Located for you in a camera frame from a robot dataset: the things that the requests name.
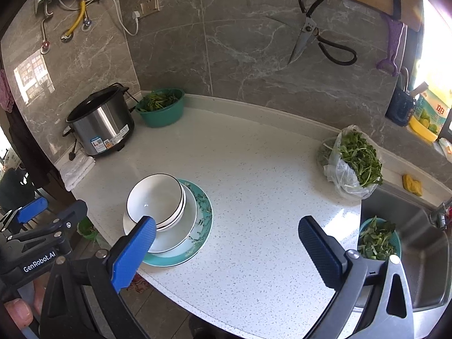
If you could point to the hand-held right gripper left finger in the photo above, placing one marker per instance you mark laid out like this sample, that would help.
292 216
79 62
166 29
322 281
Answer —
134 254

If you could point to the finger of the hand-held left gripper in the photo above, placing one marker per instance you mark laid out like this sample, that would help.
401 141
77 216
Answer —
31 209
70 213

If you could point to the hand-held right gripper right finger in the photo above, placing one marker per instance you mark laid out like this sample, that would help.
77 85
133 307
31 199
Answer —
321 254

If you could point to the small white bowl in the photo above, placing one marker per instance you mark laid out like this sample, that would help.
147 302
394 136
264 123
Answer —
155 197

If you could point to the large white bowl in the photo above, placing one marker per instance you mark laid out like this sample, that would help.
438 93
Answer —
190 219

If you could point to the person's left hand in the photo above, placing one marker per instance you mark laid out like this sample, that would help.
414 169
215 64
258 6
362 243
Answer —
17 312

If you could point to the green bag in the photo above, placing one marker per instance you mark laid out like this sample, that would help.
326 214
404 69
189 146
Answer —
87 229

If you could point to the dark green chair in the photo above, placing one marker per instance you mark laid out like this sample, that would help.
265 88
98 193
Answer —
14 187

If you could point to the folded white towel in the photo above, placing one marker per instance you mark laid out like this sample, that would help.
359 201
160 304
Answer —
77 171

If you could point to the leafy greens in teal basin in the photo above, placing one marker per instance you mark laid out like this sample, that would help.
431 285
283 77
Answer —
376 238

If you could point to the black spoon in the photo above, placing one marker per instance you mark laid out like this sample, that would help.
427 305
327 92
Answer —
73 155

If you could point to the teal plastic basin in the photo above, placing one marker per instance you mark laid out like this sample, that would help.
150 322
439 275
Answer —
397 240

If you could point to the clear plastic bag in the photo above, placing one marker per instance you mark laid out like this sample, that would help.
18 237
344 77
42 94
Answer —
339 176

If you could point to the steel slow cooker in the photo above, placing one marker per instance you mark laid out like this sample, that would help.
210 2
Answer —
102 127

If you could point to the steel sink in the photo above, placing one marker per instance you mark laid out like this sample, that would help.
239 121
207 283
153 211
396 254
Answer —
416 254

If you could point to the black shoe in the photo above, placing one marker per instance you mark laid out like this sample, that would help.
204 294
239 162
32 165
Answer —
203 328

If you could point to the bunch of leafy greens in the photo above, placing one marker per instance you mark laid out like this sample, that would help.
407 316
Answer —
360 159

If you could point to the yellow sponge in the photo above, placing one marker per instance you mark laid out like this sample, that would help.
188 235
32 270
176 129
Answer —
412 185

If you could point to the pink hanging cloth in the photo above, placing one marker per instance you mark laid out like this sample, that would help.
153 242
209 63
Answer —
5 91

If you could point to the steel faucet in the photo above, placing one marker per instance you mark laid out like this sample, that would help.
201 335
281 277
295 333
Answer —
439 217

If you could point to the green plastic basin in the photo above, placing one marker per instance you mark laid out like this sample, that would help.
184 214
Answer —
160 118

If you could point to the leafy greens in green basin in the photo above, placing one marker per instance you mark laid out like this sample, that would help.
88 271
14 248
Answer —
159 100

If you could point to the yellow bowl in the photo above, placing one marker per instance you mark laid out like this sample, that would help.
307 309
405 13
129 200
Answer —
422 132

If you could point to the white packet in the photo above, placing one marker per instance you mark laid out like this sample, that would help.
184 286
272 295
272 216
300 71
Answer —
445 146

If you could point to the dark blue utensil holder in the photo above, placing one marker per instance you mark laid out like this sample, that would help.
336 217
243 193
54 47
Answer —
400 107

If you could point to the purple peeler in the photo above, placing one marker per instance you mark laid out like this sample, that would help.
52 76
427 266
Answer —
393 42

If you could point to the beige wall outlet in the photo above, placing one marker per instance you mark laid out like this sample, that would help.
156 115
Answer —
149 4

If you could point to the black wall hook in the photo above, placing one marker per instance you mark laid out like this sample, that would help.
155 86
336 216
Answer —
397 5

